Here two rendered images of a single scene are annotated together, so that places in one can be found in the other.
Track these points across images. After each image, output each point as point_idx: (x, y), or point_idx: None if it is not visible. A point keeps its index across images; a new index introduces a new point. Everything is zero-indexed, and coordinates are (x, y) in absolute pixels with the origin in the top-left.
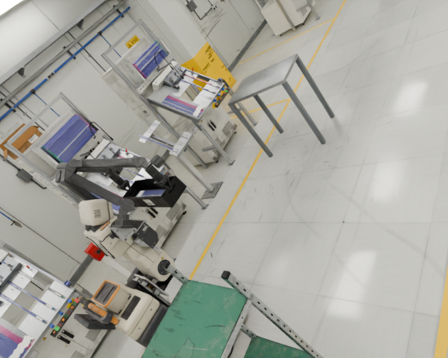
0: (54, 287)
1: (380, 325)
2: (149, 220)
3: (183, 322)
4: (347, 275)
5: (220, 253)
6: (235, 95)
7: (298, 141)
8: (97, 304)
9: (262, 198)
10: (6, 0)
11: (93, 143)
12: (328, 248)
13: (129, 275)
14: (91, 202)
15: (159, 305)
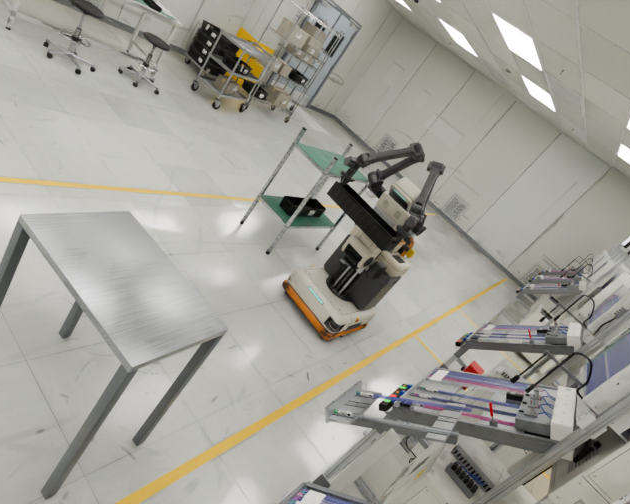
0: (490, 341)
1: (209, 216)
2: (420, 461)
3: (326, 164)
4: (203, 238)
5: (295, 364)
6: (199, 328)
7: (74, 398)
8: (407, 263)
9: (213, 369)
10: None
11: (579, 403)
12: (198, 257)
13: (385, 266)
14: (404, 177)
15: (350, 235)
